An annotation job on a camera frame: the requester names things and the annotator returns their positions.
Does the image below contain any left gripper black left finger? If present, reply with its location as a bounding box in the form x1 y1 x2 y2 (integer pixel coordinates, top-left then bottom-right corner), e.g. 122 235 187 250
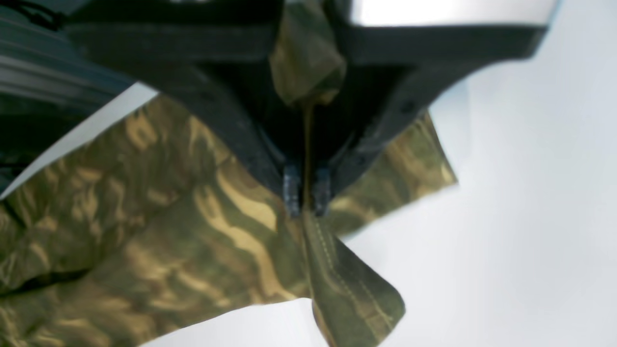
64 0 304 216

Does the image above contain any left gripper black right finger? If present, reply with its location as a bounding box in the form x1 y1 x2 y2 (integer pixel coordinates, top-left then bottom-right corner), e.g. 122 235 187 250
311 0 550 216

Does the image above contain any camouflage T-shirt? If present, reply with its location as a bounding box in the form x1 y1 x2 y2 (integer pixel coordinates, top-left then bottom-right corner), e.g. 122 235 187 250
1 0 456 347

